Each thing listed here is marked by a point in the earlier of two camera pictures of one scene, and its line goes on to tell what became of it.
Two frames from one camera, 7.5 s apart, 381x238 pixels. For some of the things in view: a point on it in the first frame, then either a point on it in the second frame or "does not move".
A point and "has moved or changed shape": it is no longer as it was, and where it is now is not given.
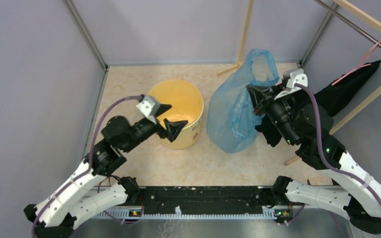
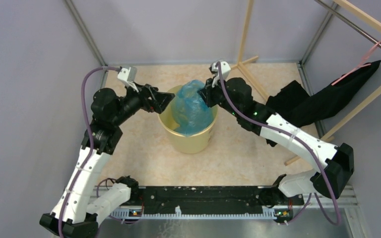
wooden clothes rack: x=243 y=40 does not move
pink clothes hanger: x=359 y=67 does not move
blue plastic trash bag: x=231 y=123 -> x=190 y=110
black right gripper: x=262 y=96 -> x=207 y=92
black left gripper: x=174 y=128 -> x=146 y=91
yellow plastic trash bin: x=187 y=105 has moved or changed shape
